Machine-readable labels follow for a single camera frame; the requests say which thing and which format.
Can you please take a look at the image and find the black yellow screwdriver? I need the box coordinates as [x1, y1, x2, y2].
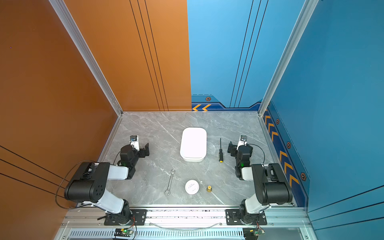
[219, 139, 224, 163]

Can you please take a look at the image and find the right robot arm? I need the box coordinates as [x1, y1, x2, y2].
[228, 143, 293, 225]

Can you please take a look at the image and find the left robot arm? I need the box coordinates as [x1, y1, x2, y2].
[64, 144, 150, 226]

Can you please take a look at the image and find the white plastic bin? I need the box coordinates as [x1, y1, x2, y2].
[180, 127, 207, 163]

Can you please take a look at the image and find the silver wrench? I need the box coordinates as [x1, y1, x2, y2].
[164, 169, 176, 196]

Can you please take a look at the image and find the white round lid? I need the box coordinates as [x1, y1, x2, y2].
[185, 180, 200, 195]

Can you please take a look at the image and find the left green circuit board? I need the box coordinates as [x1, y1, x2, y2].
[114, 228, 135, 240]

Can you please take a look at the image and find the right circuit board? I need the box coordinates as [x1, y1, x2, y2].
[243, 228, 260, 240]

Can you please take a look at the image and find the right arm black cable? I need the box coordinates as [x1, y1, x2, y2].
[247, 143, 267, 165]

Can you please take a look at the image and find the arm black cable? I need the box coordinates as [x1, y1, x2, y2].
[54, 159, 100, 210]
[247, 143, 267, 165]

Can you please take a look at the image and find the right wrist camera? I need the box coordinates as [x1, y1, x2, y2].
[237, 135, 248, 149]

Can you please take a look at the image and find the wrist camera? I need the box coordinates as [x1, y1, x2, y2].
[237, 135, 248, 149]
[130, 135, 140, 151]

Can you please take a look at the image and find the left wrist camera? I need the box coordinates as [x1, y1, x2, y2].
[130, 135, 140, 151]

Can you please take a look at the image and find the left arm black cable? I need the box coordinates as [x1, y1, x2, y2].
[54, 159, 100, 210]

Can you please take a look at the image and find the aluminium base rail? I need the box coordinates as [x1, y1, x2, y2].
[55, 205, 317, 240]

